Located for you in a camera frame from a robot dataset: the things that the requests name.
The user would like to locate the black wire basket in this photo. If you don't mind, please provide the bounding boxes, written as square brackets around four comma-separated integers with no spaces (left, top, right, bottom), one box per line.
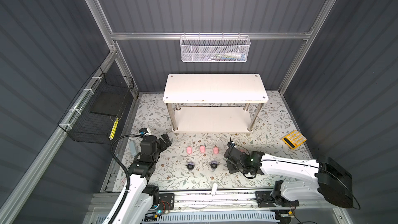
[58,69,135,145]

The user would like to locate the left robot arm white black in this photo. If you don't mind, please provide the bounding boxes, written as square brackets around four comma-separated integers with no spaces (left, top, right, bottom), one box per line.
[103,134,172,224]

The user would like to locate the white wire mesh basket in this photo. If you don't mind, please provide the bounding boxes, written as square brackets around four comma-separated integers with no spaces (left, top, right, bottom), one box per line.
[179,35,251,63]

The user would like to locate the yellow marker in basket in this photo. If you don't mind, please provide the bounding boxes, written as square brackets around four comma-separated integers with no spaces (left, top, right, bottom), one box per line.
[109,117,119,141]

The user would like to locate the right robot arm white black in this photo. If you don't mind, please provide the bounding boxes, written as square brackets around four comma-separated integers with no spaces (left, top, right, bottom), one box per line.
[224,141,358,208]

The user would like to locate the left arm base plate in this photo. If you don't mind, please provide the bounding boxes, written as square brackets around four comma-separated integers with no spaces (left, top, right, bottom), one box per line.
[148,192,175,215]

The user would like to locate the white ventilated cover strip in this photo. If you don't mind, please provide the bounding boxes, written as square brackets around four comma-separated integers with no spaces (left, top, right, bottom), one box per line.
[114,211,281,224]

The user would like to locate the dark purple toy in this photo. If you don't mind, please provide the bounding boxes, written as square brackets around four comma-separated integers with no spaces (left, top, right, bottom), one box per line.
[209,161,219,170]
[186,162,195,171]

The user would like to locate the markers in white basket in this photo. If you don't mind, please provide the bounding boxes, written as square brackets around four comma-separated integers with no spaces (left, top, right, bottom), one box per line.
[207,52,247,62]

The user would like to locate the white cylinder on rail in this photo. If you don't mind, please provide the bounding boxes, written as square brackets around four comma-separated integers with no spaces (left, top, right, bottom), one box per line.
[210,183,218,197]

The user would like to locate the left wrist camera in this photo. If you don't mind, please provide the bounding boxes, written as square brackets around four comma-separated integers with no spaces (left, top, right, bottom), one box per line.
[138,128,151,136]

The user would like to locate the white two-tier shelf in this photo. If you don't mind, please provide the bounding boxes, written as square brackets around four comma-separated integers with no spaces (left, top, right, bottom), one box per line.
[163,74,268,133]

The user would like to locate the yellow calculator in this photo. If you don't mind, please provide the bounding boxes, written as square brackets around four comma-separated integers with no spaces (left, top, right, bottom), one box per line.
[282,130,307,150]

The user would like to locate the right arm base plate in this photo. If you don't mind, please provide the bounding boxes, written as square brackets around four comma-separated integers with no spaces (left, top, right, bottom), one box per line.
[255,190,300,207]

